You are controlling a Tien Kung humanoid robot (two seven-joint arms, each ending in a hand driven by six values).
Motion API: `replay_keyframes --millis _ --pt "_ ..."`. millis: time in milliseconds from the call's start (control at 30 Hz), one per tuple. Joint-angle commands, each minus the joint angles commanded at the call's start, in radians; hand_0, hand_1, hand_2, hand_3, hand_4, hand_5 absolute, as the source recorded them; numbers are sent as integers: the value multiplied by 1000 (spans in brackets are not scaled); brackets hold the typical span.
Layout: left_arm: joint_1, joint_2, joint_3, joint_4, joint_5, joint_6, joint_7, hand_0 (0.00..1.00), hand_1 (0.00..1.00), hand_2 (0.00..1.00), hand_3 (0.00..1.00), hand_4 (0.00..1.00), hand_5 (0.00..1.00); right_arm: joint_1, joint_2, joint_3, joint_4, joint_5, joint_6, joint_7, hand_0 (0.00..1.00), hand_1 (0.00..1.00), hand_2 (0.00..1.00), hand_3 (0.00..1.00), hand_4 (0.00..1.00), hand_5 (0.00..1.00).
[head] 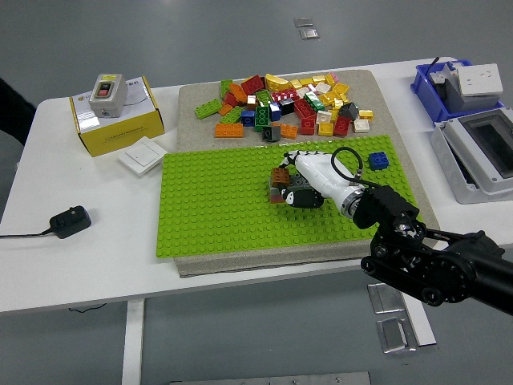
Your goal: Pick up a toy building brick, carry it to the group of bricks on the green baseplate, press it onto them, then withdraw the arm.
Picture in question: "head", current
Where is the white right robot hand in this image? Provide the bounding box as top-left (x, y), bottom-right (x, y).
top-left (278, 150), bottom-right (360, 209)

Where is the brown square toy brick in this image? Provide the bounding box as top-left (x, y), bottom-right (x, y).
top-left (271, 167), bottom-right (291, 188)

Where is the blue square toy brick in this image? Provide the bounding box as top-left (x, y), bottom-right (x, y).
top-left (368, 151), bottom-right (390, 172)

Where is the red long toy brick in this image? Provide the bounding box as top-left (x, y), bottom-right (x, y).
top-left (292, 98), bottom-right (317, 121)

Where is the dark grey sloped brick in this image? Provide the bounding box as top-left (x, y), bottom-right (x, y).
top-left (337, 101), bottom-right (360, 121)

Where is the green and white brick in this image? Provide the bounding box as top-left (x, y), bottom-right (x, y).
top-left (303, 91), bottom-right (325, 111)

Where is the dark green long brick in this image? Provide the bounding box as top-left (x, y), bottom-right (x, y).
top-left (254, 106), bottom-right (270, 132)

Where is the orange long toy brick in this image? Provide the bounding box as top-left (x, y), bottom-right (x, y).
top-left (214, 123), bottom-right (244, 139)

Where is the yellow curved toy brick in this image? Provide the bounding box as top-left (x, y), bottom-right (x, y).
top-left (264, 73), bottom-right (290, 92)

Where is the green studded baseplate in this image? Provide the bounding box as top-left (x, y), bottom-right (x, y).
top-left (155, 135), bottom-right (420, 260)

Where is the large red toy brick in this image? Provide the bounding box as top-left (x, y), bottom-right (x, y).
top-left (240, 75), bottom-right (265, 96)

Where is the lime green long brick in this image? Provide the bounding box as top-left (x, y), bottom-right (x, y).
top-left (195, 98), bottom-right (223, 120)

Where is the blue plastic bin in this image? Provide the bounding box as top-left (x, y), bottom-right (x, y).
top-left (410, 59), bottom-right (505, 124)

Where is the grey device housing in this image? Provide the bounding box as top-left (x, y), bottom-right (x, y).
top-left (426, 66), bottom-right (502, 114)

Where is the white table leg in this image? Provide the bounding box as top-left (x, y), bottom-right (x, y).
top-left (400, 294), bottom-right (438, 348)
top-left (121, 298), bottom-right (145, 385)

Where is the white socket panel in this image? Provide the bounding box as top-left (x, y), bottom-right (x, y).
top-left (456, 63), bottom-right (504, 97)

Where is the yellow cardboard box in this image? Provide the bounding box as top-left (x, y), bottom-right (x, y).
top-left (68, 75), bottom-right (165, 158)

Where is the long metal floor plate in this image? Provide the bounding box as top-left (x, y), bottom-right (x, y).
top-left (168, 371), bottom-right (372, 385)

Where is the black power adapter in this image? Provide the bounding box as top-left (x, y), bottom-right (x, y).
top-left (48, 205), bottom-right (92, 240)

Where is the person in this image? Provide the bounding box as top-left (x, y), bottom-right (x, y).
top-left (0, 78), bottom-right (37, 145)

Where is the grey electrical enclosure box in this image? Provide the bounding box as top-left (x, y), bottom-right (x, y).
top-left (429, 107), bottom-right (513, 205)

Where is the white wall switch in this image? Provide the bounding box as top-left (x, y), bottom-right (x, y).
top-left (117, 136), bottom-right (168, 178)

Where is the grey push-button switch box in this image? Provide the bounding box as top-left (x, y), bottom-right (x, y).
top-left (87, 73), bottom-right (129, 120)

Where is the black hanging cable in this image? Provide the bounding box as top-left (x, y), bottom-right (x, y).
top-left (67, 303), bottom-right (107, 314)

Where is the black adapter cord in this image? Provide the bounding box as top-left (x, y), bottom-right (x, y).
top-left (0, 228), bottom-right (53, 240)

